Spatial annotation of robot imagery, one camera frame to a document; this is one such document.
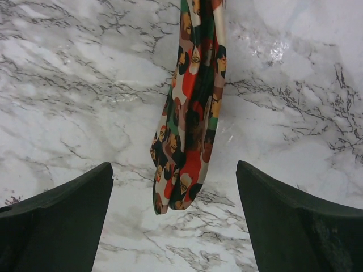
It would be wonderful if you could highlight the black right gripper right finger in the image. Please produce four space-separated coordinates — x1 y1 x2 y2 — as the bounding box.
236 161 362 272

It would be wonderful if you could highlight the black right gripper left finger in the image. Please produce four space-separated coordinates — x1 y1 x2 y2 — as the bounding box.
1 162 113 272

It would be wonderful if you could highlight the colourful faces patterned tie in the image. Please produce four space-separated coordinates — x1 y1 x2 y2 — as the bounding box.
150 1 227 215

